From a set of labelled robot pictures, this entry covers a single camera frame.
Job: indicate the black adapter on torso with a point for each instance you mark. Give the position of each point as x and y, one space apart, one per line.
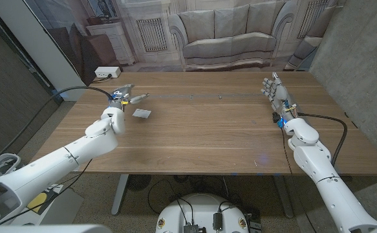
217 221

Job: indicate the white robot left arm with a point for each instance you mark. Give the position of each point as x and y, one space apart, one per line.
46 168

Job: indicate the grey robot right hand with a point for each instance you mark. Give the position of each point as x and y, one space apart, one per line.
280 94

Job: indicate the white partition panel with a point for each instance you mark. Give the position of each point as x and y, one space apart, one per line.
46 48

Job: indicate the grey metal table leg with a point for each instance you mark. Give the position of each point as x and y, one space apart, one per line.
284 197
119 194

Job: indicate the white and grey floor device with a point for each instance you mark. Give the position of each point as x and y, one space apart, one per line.
4 165

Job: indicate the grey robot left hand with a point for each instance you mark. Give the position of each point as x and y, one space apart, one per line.
122 94

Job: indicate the white power socket box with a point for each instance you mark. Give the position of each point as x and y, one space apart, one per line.
107 72

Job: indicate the yellow and black label sheet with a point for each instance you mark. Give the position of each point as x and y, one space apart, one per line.
41 200

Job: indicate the white printed card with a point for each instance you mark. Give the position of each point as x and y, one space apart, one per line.
142 113

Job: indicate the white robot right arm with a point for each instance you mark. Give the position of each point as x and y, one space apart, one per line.
320 168

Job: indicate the grey tape strip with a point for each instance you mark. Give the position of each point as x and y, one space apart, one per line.
240 95

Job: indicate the white robot torso base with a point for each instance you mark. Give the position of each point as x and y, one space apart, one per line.
201 207

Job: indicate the printed living room backdrop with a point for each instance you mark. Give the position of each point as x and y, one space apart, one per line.
227 32

